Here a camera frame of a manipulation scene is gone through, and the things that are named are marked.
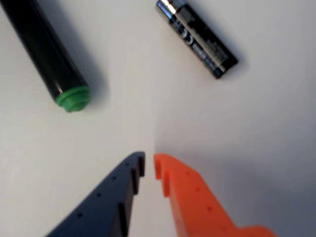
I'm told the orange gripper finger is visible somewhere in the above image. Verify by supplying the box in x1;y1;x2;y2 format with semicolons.
153;153;275;237

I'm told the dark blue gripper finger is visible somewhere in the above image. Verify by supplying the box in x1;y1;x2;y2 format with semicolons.
45;151;146;237

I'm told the black marker with green cap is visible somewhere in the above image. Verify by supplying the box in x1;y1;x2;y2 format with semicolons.
0;0;90;114

